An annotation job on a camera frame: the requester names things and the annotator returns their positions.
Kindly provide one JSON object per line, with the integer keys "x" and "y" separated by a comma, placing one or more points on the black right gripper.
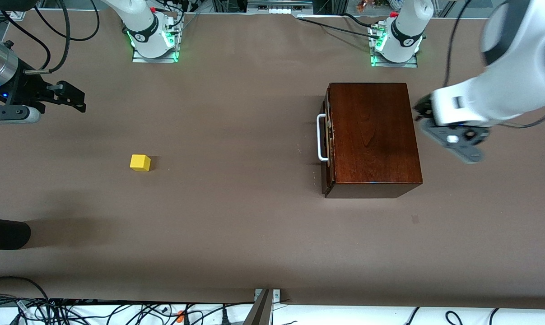
{"x": 27, "y": 89}

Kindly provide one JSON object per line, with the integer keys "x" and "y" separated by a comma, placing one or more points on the dark metal beam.
{"x": 258, "y": 313}

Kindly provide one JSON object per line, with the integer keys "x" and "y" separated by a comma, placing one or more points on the aluminium arm base plate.
{"x": 394, "y": 65}
{"x": 139, "y": 59}

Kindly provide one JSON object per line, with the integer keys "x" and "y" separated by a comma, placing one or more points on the black power plug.
{"x": 224, "y": 316}

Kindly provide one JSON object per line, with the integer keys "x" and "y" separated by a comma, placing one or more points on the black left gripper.
{"x": 423, "y": 109}

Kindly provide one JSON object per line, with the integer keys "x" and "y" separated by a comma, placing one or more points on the aluminium frame profile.
{"x": 15, "y": 15}

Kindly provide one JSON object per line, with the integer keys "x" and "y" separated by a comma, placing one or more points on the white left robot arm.
{"x": 516, "y": 81}

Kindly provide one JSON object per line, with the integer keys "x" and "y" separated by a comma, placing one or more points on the dark wooden cabinet box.
{"x": 371, "y": 135}

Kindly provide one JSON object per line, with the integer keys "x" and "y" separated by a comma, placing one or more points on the white power strip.
{"x": 279, "y": 10}

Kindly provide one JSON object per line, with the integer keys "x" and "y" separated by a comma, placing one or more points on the yellow wooden block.
{"x": 140, "y": 162}

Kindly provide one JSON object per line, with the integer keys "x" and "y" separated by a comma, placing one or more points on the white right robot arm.
{"x": 141, "y": 22}

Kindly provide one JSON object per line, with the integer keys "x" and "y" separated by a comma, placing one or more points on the silver metal bracket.
{"x": 277, "y": 295}

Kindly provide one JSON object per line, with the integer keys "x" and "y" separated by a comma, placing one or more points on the black rounded object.
{"x": 6, "y": 233}

